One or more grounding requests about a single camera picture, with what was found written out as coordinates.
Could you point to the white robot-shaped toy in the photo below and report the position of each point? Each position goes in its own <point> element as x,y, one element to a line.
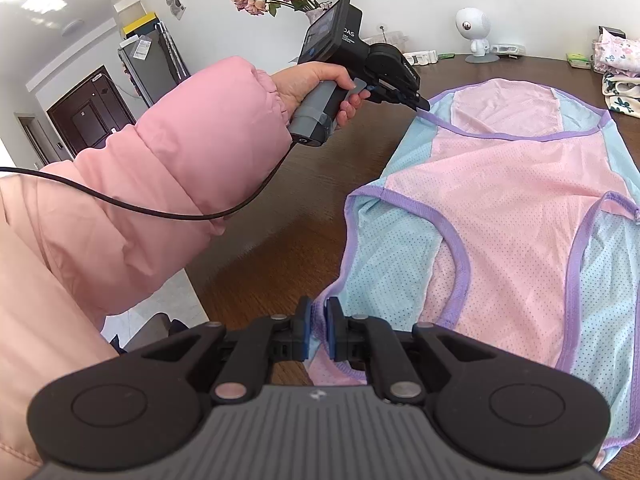
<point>475,30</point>

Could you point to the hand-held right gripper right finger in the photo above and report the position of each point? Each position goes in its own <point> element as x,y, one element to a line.
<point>331,335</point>

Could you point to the pink and blue mesh romper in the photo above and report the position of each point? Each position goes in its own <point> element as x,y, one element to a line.
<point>500,220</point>

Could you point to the person's left forearm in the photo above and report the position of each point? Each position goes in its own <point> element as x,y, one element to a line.
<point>150,175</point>

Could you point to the flat white device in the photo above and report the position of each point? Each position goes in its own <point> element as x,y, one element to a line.
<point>507,49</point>

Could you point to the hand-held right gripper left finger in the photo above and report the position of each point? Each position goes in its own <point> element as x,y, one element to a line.
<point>303,332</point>

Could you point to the folded cream dark-flowered garment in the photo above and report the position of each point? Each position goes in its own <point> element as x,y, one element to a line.
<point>622,95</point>

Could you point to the person's left hand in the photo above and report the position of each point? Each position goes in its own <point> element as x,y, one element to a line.
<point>305,77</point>

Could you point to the small white pack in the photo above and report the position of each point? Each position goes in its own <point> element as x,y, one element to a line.
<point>421,56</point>

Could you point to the yellow box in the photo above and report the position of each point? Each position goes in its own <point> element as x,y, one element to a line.
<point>140,24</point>

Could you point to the grey refrigerator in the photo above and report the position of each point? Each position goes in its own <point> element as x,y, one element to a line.
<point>150,67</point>

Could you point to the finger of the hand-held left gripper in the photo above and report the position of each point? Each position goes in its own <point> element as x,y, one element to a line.
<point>392,100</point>
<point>412,96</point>

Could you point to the green wipes pack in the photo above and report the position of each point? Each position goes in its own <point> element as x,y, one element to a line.
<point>580,60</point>

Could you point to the dark brown door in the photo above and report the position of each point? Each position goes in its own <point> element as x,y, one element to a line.
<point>92,110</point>

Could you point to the small black box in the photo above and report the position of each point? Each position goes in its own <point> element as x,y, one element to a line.
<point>611,32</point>

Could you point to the folded pink floral garment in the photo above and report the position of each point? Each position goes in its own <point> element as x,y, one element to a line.
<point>620,55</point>

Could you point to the clear plastic food container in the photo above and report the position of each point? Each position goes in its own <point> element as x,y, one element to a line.
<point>387,39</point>

